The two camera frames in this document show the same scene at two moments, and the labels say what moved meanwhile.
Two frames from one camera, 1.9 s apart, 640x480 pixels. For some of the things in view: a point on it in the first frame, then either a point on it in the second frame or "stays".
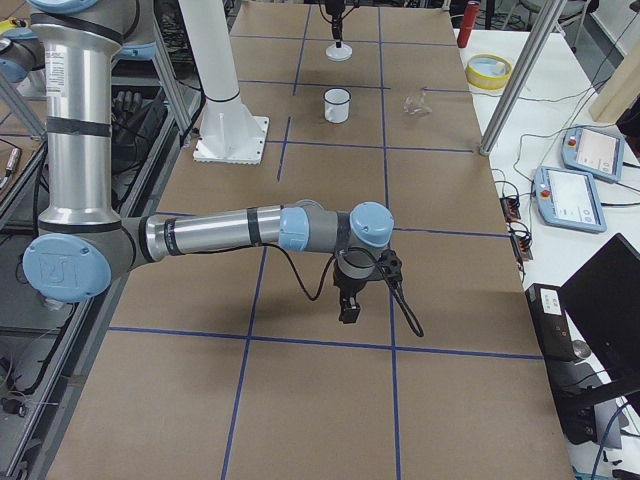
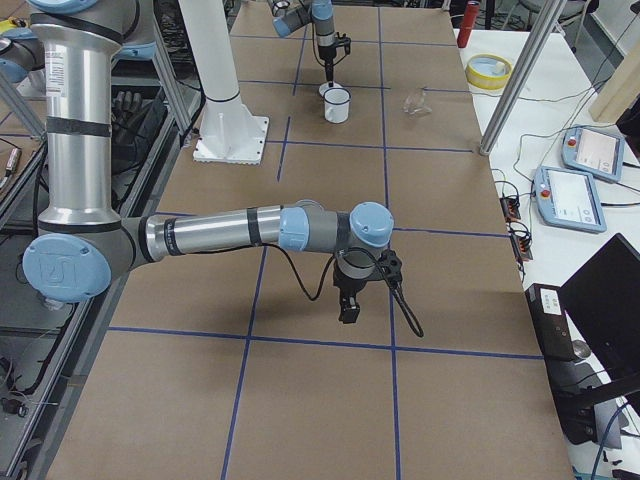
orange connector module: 511,208 stays
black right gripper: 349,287 stays
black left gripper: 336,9 to 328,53
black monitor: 603,298 stays
